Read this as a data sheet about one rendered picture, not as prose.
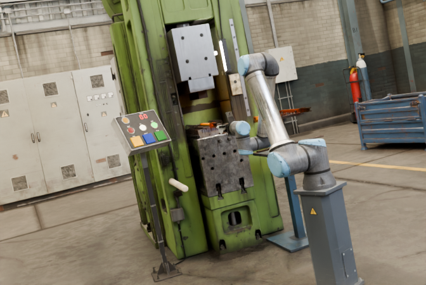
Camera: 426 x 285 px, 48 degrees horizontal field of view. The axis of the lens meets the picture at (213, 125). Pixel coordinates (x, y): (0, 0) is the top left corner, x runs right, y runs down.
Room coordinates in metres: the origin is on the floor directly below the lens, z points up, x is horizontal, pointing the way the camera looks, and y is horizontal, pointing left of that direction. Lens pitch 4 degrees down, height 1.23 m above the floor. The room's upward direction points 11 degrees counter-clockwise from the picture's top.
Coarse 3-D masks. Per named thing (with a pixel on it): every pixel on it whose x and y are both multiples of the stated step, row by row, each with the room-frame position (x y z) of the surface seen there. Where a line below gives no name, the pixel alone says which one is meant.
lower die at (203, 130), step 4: (220, 124) 3.72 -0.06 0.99; (196, 128) 3.88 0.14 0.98; (200, 128) 3.75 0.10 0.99; (204, 128) 3.68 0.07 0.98; (208, 128) 3.69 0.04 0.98; (212, 128) 3.70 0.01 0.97; (216, 128) 3.71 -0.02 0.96; (188, 132) 3.96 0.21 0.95; (192, 132) 3.84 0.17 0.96; (196, 132) 3.72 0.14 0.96; (200, 132) 3.67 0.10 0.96; (204, 132) 3.68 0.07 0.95; (208, 132) 3.69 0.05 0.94; (212, 132) 3.70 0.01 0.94; (216, 132) 3.71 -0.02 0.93; (200, 136) 3.67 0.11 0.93; (204, 136) 3.68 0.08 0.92; (208, 136) 3.69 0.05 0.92
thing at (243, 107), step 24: (216, 0) 3.91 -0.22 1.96; (216, 24) 3.90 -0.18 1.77; (240, 24) 3.97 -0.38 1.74; (216, 48) 4.00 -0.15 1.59; (240, 48) 3.96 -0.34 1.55; (240, 96) 3.93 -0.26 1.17; (240, 120) 3.91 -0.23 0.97; (264, 168) 3.96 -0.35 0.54; (264, 192) 3.94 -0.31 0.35; (264, 216) 3.93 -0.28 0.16
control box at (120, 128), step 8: (144, 112) 3.49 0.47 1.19; (152, 112) 3.53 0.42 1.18; (112, 120) 3.36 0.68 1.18; (120, 120) 3.34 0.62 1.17; (136, 120) 3.41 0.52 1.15; (144, 120) 3.45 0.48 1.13; (152, 120) 3.48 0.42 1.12; (120, 128) 3.30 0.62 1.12; (128, 128) 3.33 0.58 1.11; (136, 128) 3.37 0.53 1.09; (152, 128) 3.44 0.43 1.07; (160, 128) 3.47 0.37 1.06; (120, 136) 3.31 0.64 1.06; (128, 136) 3.29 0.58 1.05; (168, 136) 3.46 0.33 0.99; (128, 144) 3.25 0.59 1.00; (144, 144) 3.31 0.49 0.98; (152, 144) 3.35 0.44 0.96; (160, 144) 3.42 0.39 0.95; (128, 152) 3.27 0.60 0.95; (136, 152) 3.30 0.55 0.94
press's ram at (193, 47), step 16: (176, 32) 3.66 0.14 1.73; (192, 32) 3.70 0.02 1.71; (208, 32) 3.73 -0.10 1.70; (176, 48) 3.66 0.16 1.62; (192, 48) 3.69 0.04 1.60; (208, 48) 3.72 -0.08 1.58; (176, 64) 3.70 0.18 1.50; (192, 64) 3.68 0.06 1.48; (208, 64) 3.72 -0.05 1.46; (176, 80) 3.80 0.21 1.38
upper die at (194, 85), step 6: (204, 78) 3.70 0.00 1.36; (210, 78) 3.72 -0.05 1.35; (180, 84) 3.92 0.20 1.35; (186, 84) 3.72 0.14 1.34; (192, 84) 3.68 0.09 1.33; (198, 84) 3.69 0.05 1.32; (204, 84) 3.70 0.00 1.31; (210, 84) 3.71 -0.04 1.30; (180, 90) 3.96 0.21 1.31; (186, 90) 3.76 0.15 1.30; (192, 90) 3.67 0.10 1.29; (198, 90) 3.69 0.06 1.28; (204, 90) 3.80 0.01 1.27
